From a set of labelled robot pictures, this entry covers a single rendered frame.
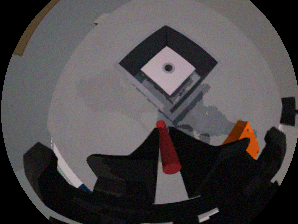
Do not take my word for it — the red peg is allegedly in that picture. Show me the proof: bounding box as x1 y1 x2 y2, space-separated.
156 120 182 175

